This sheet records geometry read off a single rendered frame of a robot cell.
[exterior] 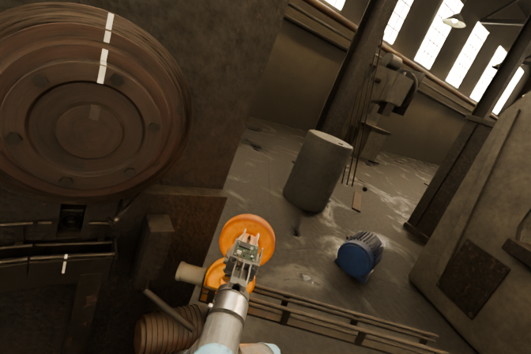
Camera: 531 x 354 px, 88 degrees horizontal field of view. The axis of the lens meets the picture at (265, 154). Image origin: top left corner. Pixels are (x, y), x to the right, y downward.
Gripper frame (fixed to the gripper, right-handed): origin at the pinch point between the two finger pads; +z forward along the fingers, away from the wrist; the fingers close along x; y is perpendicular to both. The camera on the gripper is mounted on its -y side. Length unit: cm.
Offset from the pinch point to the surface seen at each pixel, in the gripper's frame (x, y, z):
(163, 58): 34, 37, 9
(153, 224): 29.0, -13.2, 3.3
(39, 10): 53, 42, -4
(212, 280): 5.5, -23.0, -1.5
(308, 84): -57, -169, 792
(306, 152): -44, -93, 233
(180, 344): 8.2, -42.2, -13.3
